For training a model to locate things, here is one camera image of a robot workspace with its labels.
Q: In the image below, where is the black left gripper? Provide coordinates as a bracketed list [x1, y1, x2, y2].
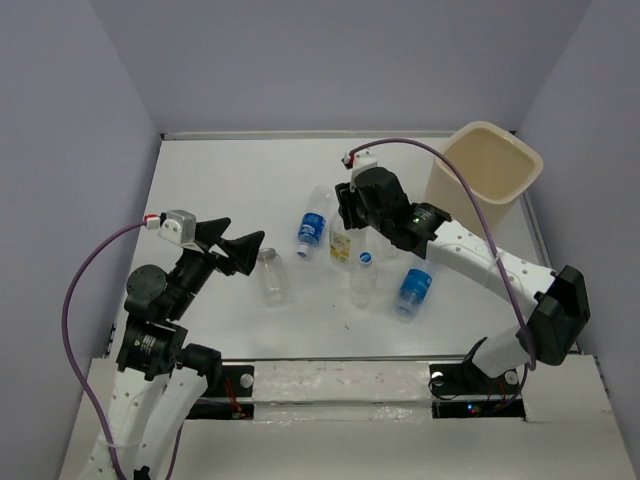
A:
[167, 216, 266, 317]

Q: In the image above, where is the clear jar metal lid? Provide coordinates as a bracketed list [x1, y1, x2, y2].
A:
[256, 247, 290, 307]

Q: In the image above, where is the blue label bottle white cap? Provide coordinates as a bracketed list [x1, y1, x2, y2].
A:
[296, 186, 333, 259]

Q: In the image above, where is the clear bottle blue-white cap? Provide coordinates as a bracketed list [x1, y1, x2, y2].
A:
[349, 251, 378, 308]

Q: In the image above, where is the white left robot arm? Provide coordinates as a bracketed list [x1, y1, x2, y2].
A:
[61, 210, 265, 479]

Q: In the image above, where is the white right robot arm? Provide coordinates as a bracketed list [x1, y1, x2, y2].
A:
[335, 167, 590, 392]

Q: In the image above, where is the beige plastic bin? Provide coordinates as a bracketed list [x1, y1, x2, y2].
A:
[423, 121, 543, 258]

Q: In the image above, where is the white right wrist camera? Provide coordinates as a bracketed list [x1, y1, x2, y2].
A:
[342, 149, 378, 192]

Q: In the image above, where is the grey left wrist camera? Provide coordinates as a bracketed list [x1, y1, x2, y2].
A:
[158, 210, 197, 248]

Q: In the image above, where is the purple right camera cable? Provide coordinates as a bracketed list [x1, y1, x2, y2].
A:
[349, 138, 539, 416]

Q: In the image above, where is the purple camera cable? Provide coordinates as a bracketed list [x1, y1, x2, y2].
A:
[61, 214, 177, 480]
[349, 138, 539, 416]

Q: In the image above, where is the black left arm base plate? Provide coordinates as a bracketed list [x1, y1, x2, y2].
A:
[187, 363, 255, 421]

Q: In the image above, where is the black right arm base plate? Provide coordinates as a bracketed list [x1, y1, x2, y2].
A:
[428, 363, 526, 420]

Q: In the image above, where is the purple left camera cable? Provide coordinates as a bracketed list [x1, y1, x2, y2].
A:
[61, 214, 177, 480]

